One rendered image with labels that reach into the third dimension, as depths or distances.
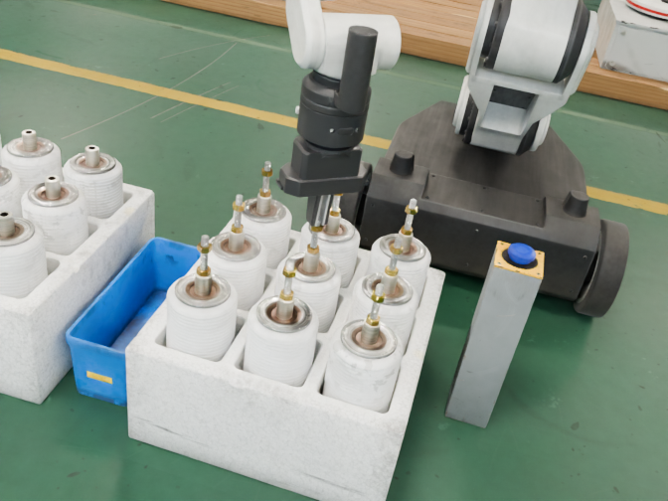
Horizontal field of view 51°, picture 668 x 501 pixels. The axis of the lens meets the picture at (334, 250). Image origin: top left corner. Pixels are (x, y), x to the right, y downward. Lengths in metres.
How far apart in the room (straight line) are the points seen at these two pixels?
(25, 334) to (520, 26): 0.90
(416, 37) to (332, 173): 1.93
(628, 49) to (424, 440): 2.04
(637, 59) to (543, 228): 1.60
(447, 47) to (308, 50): 2.00
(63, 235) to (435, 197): 0.70
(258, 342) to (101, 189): 0.45
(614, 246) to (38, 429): 1.06
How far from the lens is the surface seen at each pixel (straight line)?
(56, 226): 1.17
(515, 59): 1.26
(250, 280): 1.05
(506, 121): 1.52
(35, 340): 1.11
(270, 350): 0.93
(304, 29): 0.85
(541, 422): 1.28
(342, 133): 0.88
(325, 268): 1.04
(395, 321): 1.00
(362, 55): 0.82
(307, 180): 0.92
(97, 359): 1.12
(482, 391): 1.17
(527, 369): 1.37
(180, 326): 0.97
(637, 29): 2.90
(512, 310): 1.07
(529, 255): 1.04
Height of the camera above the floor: 0.85
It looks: 34 degrees down
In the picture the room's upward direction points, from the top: 10 degrees clockwise
